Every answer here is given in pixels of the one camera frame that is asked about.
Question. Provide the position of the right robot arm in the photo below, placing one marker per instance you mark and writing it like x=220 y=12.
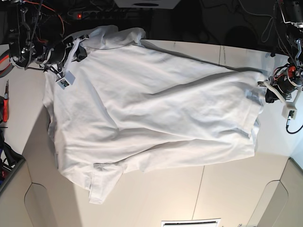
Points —
x=36 y=34

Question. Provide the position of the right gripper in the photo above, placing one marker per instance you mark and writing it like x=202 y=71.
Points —
x=56 y=59

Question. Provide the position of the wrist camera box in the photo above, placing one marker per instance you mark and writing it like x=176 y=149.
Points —
x=66 y=81
x=289 y=110

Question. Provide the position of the orange grey pliers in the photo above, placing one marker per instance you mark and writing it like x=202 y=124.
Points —
x=5 y=64

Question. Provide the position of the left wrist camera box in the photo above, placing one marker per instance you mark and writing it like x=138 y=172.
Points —
x=289 y=110

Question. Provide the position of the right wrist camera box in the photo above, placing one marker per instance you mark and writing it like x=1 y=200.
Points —
x=66 y=81

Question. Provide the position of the black power strip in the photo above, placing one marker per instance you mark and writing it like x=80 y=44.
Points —
x=96 y=15

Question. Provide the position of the white t-shirt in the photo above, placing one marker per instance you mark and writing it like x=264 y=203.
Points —
x=134 y=108

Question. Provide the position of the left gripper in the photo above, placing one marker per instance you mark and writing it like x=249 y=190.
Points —
x=283 y=82

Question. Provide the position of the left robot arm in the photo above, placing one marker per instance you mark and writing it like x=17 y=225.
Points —
x=288 y=24

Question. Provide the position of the black bag at left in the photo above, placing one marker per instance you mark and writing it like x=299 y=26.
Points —
x=10 y=161

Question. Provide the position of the red handled cutter tool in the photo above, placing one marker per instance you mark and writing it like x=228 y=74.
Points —
x=6 y=103

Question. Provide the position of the white vent grille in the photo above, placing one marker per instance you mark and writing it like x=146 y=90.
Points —
x=192 y=223

